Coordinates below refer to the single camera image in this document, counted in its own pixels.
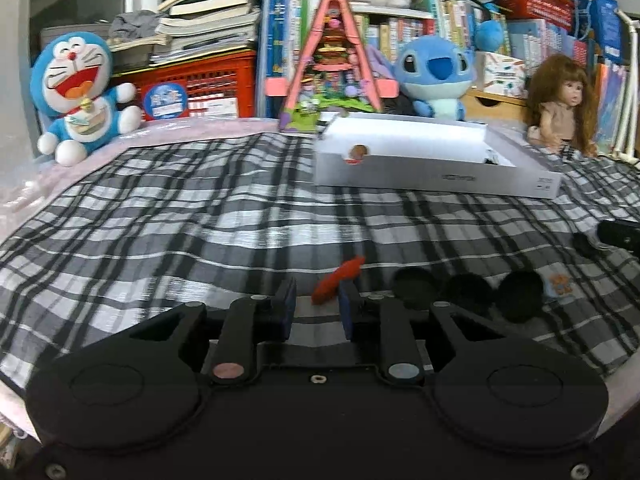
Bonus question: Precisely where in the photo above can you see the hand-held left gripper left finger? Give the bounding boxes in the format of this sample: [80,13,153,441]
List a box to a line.
[127,276,299,385]

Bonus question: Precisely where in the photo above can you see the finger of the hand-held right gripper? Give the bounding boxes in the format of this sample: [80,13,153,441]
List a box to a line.
[596,218,640,253]

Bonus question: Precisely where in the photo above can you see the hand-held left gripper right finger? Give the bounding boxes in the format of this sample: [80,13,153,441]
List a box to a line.
[337,280,513,386]

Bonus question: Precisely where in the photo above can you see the black round cap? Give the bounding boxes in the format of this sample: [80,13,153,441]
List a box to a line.
[392,267,437,311]
[444,273,495,317]
[499,271,544,323]

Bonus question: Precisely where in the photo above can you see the white cardboard box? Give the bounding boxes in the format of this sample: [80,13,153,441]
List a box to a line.
[312,112,562,200]

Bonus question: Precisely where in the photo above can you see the black white plaid blanket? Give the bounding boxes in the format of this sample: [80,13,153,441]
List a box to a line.
[0,130,640,391]

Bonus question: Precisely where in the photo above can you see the stack of thin picture books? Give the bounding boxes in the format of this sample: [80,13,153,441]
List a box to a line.
[592,57,628,146]

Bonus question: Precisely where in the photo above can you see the brown haired baby doll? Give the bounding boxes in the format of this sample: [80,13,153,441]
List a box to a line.
[525,55,601,161]

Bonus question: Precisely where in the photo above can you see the white tube stand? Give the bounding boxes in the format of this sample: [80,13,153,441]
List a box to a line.
[612,7,640,161]

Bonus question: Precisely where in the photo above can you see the wooden drawer box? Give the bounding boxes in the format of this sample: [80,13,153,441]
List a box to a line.
[460,89,531,122]

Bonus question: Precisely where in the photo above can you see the white printed carton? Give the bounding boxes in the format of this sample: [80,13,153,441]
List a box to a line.
[482,51,528,98]

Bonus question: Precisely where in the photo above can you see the row of pale blue books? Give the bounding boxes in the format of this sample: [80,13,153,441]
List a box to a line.
[505,17,591,76]

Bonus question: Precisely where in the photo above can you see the blue gift bag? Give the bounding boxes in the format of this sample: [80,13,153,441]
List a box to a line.
[567,0,623,66]

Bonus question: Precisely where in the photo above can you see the blue plush ball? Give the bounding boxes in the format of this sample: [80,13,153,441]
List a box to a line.
[474,17,506,52]

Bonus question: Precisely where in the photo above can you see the red plastic crate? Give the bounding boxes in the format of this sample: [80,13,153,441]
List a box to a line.
[112,51,258,122]

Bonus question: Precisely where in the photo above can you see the round blue white sticker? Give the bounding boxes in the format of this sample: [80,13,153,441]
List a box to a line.
[142,81,189,121]

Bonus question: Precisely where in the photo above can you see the pink triangular toy house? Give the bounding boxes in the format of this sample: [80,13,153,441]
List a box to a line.
[265,0,399,133]

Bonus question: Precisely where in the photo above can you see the red plastic basket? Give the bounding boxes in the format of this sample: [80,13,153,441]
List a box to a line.
[497,0,576,28]

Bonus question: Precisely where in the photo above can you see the blue alien plush toy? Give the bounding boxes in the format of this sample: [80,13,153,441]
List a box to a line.
[367,35,477,121]

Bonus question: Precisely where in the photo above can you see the blue slim books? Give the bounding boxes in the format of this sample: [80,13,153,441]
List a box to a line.
[257,0,306,121]

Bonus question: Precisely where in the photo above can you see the row of colourful books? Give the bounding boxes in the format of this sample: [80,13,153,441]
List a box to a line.
[300,0,506,63]

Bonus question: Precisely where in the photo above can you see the stack of white books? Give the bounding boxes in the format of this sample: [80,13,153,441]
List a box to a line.
[107,0,266,66]

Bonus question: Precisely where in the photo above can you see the blue robot cat plush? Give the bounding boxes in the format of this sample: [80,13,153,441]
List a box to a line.
[30,31,143,167]

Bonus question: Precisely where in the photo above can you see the grey cloth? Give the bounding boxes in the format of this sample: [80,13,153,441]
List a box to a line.
[107,10,168,43]

